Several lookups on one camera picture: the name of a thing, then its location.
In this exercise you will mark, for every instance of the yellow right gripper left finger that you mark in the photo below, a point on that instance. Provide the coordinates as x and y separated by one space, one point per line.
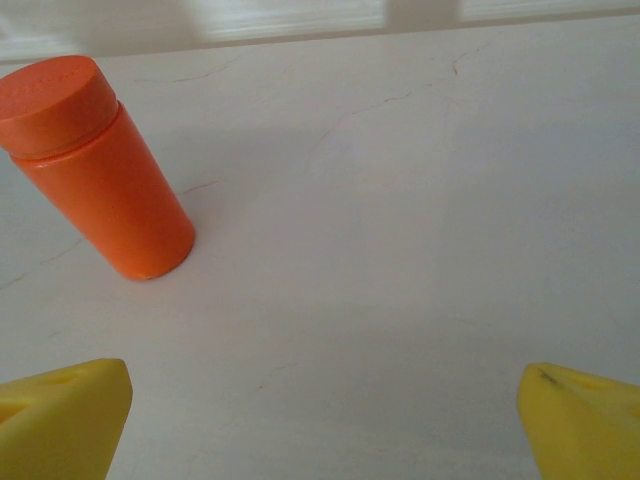
60 425

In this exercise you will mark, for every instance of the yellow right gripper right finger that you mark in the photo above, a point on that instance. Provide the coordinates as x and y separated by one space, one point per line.
580 430

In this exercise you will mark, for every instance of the orange pill bottle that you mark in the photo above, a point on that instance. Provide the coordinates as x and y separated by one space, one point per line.
115 200

